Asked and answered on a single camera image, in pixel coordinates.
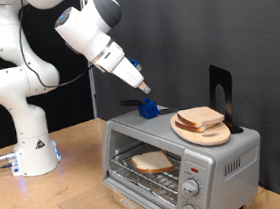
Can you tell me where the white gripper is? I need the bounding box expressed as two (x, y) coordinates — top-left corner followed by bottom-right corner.
(91, 38), (152, 100)

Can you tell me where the slotted spatula with blue block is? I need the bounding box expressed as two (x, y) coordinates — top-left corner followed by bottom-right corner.
(118, 93), (182, 123)

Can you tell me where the white bread slice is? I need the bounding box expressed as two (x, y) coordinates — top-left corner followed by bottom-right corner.
(176, 104), (227, 131)
(130, 148), (176, 177)
(174, 115), (221, 136)

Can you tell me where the silver toaster oven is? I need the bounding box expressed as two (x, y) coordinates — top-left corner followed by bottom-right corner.
(94, 92), (270, 209)

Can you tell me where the grey metal pole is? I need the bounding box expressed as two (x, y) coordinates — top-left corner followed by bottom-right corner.
(80, 0), (100, 119)

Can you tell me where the black metal bookend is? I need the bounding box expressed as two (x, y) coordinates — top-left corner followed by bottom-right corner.
(206, 62), (245, 137)

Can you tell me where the round wooden cutting board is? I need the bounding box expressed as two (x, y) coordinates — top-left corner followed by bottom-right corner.
(169, 107), (233, 151)

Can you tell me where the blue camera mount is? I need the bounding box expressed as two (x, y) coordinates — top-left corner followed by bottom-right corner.
(128, 57), (143, 73)

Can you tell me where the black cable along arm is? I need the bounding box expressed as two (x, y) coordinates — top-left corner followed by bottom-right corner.
(14, 0), (98, 92)

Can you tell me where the wire oven rack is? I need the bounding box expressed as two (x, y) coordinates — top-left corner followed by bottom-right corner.
(107, 139), (187, 209)

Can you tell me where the cable with silver connector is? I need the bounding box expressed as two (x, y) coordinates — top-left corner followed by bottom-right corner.
(0, 152), (18, 162)

